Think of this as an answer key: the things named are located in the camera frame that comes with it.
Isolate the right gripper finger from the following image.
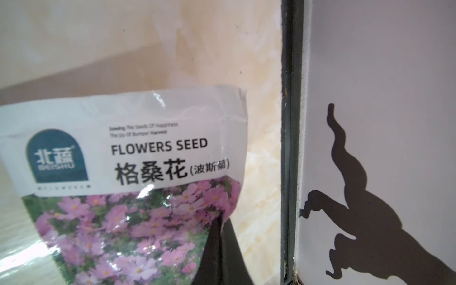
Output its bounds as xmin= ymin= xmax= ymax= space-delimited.
xmin=192 ymin=216 xmax=254 ymax=285

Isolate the purple flower packet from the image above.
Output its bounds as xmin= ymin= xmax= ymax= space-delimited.
xmin=1 ymin=85 xmax=248 ymax=285

